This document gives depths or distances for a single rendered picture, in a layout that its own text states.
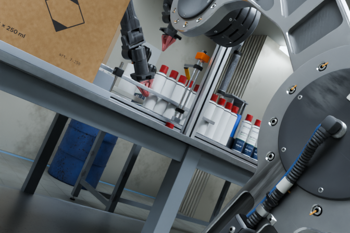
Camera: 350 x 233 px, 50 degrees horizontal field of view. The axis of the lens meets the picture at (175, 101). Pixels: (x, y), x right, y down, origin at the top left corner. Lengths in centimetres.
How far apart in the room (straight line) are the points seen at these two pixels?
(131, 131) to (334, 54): 68
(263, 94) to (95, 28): 459
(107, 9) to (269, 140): 64
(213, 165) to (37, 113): 351
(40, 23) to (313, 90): 67
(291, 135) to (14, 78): 66
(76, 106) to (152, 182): 459
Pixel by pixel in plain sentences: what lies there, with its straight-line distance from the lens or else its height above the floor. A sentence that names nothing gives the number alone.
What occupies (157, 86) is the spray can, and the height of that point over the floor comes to 99.
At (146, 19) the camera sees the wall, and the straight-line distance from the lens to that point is 509.
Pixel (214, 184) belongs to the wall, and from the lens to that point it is 520.
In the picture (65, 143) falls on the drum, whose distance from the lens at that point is 414.
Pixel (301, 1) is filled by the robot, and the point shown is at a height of 109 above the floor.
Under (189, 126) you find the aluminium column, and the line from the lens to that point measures 152.
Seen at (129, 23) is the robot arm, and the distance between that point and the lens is 148.
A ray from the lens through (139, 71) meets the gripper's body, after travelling 153.
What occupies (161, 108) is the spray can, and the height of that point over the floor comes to 91.
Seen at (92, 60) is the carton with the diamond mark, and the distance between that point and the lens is 102.
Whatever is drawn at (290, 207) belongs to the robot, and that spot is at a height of 77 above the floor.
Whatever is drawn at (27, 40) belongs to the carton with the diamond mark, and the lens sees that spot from 97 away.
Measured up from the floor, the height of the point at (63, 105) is 77.
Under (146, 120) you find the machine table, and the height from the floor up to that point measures 82.
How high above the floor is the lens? 79
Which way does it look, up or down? 6 degrees up
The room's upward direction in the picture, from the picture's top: 23 degrees clockwise
